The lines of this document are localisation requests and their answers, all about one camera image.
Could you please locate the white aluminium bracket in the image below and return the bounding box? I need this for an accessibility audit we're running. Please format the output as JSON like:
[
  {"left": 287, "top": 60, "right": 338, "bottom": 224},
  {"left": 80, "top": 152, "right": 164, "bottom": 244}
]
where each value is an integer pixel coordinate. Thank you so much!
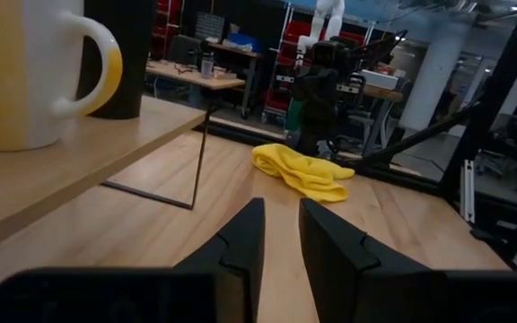
[{"left": 460, "top": 158, "right": 478, "bottom": 224}]

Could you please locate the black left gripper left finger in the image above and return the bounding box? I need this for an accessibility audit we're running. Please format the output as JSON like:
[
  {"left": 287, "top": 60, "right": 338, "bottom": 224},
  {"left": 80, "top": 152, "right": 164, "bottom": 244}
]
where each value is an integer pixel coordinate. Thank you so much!
[{"left": 171, "top": 196, "right": 267, "bottom": 323}]

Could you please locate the wooden background table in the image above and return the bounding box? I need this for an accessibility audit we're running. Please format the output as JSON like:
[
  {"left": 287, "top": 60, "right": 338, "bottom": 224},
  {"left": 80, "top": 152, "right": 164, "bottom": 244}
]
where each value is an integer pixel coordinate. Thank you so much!
[{"left": 145, "top": 59, "right": 247, "bottom": 109}]

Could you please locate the yellow cloth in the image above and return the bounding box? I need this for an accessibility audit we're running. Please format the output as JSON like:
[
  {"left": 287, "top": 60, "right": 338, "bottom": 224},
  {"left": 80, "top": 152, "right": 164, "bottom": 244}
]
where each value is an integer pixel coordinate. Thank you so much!
[{"left": 251, "top": 143, "right": 356, "bottom": 204}]

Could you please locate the clear plastic bottle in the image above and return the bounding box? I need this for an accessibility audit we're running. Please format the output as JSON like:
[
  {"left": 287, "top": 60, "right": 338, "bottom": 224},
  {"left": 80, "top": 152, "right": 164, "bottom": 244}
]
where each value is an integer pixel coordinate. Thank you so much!
[{"left": 200, "top": 52, "right": 215, "bottom": 81}]

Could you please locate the rack with red bins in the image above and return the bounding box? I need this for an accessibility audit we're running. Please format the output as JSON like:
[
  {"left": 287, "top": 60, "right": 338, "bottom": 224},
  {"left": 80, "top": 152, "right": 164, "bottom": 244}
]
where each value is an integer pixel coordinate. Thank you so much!
[{"left": 261, "top": 4, "right": 374, "bottom": 127}]

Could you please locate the black frame post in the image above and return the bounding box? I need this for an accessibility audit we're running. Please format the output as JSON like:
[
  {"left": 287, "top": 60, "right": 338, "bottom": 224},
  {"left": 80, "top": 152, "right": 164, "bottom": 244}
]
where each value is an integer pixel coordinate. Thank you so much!
[{"left": 437, "top": 0, "right": 517, "bottom": 204}]

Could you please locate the white box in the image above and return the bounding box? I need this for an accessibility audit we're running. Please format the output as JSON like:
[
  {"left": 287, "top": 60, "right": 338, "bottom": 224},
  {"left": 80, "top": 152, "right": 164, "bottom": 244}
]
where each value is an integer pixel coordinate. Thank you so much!
[{"left": 358, "top": 68, "right": 399, "bottom": 92}]

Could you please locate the blue box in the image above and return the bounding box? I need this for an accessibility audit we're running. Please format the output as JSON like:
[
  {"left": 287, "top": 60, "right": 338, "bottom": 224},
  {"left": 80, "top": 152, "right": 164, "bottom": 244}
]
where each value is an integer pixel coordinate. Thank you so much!
[{"left": 227, "top": 32, "right": 260, "bottom": 53}]

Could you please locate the black diagonal frame brace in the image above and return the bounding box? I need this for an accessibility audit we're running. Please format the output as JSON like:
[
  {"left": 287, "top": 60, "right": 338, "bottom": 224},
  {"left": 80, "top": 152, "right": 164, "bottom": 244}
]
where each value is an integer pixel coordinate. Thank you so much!
[{"left": 360, "top": 103, "right": 485, "bottom": 168}]

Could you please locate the white humanoid figure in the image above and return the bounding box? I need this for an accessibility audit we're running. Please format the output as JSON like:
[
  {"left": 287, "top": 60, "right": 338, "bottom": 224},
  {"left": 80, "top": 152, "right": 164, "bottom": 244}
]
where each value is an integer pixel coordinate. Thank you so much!
[{"left": 295, "top": 0, "right": 346, "bottom": 56}]

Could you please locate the black table edge frame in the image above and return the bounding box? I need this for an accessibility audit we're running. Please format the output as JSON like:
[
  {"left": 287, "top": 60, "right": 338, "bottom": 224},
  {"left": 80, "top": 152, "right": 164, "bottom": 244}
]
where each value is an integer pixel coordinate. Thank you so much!
[{"left": 192, "top": 117, "right": 448, "bottom": 195}]

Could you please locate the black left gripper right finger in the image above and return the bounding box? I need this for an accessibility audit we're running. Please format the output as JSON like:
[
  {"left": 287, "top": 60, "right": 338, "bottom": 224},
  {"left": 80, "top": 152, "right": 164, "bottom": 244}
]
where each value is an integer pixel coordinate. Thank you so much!
[{"left": 298, "top": 197, "right": 449, "bottom": 323}]

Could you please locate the dark office chair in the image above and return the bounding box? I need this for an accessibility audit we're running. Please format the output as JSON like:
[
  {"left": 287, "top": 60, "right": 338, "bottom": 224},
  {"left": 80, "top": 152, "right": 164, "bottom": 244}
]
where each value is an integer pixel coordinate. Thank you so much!
[{"left": 167, "top": 34, "right": 204, "bottom": 67}]

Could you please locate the white pillar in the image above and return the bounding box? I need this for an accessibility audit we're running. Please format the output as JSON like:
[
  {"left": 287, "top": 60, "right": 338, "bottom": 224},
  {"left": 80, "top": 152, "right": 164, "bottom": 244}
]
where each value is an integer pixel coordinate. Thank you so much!
[{"left": 399, "top": 40, "right": 467, "bottom": 136}]

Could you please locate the tall black cup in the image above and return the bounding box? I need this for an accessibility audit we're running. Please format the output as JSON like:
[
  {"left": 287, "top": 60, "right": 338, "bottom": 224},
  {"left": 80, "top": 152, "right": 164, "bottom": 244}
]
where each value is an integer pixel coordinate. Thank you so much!
[{"left": 75, "top": 0, "right": 159, "bottom": 120}]

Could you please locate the wooden shelf with black legs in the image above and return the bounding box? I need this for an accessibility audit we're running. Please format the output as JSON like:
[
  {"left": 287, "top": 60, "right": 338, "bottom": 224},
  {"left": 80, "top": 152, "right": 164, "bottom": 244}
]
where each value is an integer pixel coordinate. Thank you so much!
[{"left": 0, "top": 94, "right": 217, "bottom": 259}]

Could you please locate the white and yellow mug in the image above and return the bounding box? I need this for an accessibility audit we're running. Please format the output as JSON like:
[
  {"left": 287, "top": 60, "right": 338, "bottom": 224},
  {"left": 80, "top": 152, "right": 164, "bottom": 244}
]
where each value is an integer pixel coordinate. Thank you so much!
[{"left": 0, "top": 0, "right": 124, "bottom": 153}]

